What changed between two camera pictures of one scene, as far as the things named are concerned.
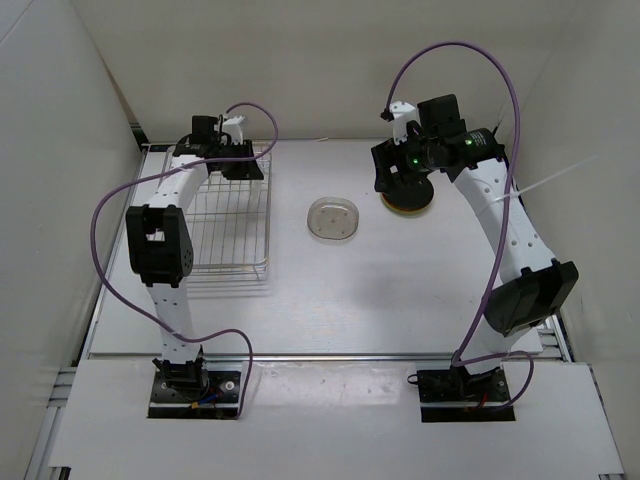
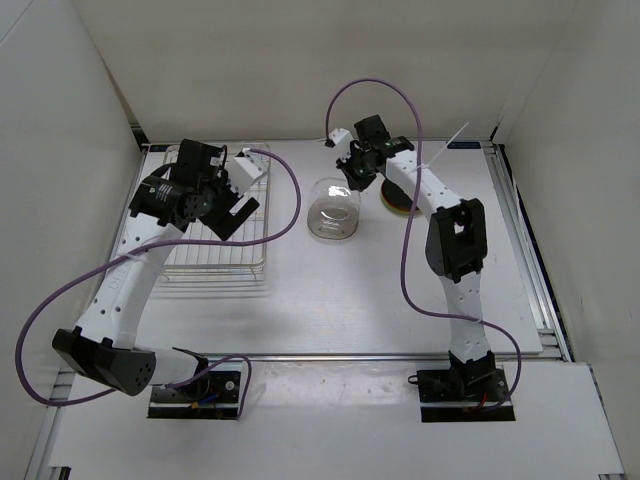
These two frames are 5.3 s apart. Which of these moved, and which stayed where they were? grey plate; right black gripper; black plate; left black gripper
Moved: right black gripper; left black gripper
Stayed: black plate; grey plate
